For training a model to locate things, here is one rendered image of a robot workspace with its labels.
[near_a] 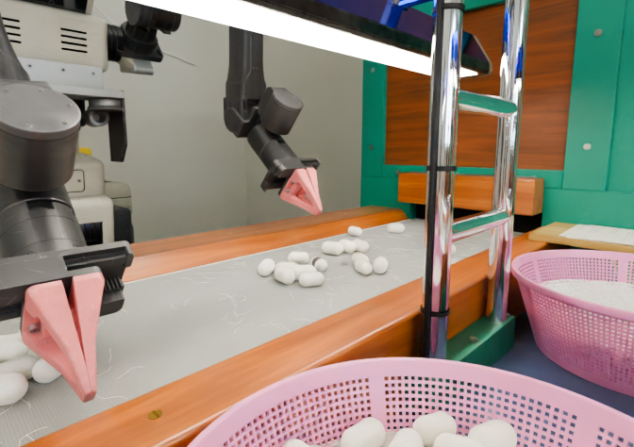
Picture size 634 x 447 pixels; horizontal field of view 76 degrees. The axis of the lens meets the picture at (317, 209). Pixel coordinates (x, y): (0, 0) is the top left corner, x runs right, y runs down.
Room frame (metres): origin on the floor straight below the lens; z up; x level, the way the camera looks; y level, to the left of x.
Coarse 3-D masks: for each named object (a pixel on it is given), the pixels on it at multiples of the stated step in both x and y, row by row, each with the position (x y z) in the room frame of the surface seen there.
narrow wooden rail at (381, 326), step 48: (528, 240) 0.66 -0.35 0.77; (480, 288) 0.47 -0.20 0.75; (288, 336) 0.31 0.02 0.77; (336, 336) 0.31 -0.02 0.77; (384, 336) 0.33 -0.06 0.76; (192, 384) 0.25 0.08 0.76; (240, 384) 0.25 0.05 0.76; (96, 432) 0.20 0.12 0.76; (144, 432) 0.20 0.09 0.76; (192, 432) 0.20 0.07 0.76
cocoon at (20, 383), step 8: (0, 376) 0.26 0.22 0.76; (8, 376) 0.26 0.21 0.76; (16, 376) 0.26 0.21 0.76; (24, 376) 0.27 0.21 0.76; (0, 384) 0.26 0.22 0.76; (8, 384) 0.26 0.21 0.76; (16, 384) 0.26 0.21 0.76; (24, 384) 0.26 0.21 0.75; (0, 392) 0.25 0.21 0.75; (8, 392) 0.26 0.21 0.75; (16, 392) 0.26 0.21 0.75; (24, 392) 0.26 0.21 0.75; (0, 400) 0.25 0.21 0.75; (8, 400) 0.26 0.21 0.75; (16, 400) 0.26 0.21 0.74
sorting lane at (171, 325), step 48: (336, 240) 0.77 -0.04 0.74; (384, 240) 0.77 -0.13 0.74; (480, 240) 0.77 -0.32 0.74; (144, 288) 0.50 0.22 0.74; (192, 288) 0.50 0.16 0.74; (240, 288) 0.50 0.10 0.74; (288, 288) 0.50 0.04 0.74; (336, 288) 0.50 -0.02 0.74; (384, 288) 0.50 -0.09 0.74; (96, 336) 0.37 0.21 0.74; (144, 336) 0.37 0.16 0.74; (192, 336) 0.37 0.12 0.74; (240, 336) 0.37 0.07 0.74; (48, 384) 0.29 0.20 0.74; (144, 384) 0.29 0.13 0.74; (0, 432) 0.23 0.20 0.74; (48, 432) 0.23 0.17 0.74
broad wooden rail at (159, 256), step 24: (312, 216) 0.91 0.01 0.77; (336, 216) 0.91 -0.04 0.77; (360, 216) 0.91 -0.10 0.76; (384, 216) 0.96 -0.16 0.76; (168, 240) 0.66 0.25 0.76; (192, 240) 0.66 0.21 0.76; (216, 240) 0.66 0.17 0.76; (240, 240) 0.67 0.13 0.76; (264, 240) 0.70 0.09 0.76; (288, 240) 0.73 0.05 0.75; (144, 264) 0.55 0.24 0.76; (168, 264) 0.57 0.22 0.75; (192, 264) 0.59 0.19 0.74
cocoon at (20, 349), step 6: (0, 342) 0.31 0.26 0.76; (6, 342) 0.31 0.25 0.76; (12, 342) 0.31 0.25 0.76; (18, 342) 0.31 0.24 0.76; (0, 348) 0.30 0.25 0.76; (6, 348) 0.30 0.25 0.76; (12, 348) 0.31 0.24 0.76; (18, 348) 0.31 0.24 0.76; (24, 348) 0.31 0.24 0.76; (0, 354) 0.30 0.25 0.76; (6, 354) 0.30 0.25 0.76; (12, 354) 0.30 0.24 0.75; (18, 354) 0.31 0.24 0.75; (24, 354) 0.31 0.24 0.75; (0, 360) 0.30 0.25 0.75; (6, 360) 0.30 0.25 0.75
